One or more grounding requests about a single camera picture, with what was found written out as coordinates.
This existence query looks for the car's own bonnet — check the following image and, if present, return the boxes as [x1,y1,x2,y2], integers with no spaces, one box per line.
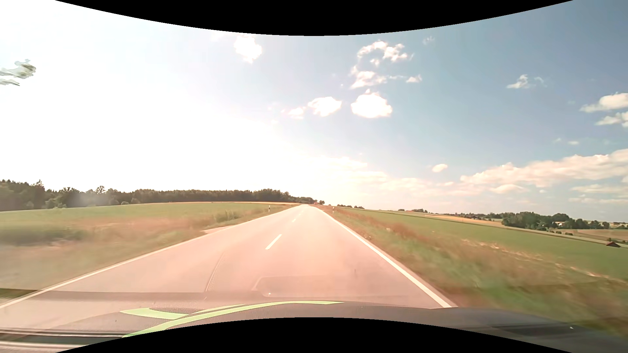
[0,291,628,353]

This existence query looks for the grey asphalt road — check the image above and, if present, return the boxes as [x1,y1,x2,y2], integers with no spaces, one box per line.
[0,204,458,330]

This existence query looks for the group of trees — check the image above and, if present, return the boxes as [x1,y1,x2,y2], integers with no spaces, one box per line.
[500,211,628,231]

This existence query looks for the road markings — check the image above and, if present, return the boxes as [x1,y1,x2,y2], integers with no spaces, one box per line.
[0,204,458,311]

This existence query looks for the green field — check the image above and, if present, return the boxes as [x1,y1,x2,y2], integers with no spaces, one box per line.
[339,206,628,282]
[0,202,298,246]

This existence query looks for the tree branch with leaves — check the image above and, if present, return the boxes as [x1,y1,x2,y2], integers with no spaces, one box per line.
[0,59,37,87]

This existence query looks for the grass verge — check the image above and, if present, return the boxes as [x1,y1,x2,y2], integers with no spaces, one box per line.
[314,205,628,339]
[0,203,301,301]

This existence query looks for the wood of dark trees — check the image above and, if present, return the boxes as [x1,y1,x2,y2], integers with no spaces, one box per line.
[0,179,325,212]

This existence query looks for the yellow grain field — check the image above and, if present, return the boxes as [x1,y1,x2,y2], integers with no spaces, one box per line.
[392,211,628,242]

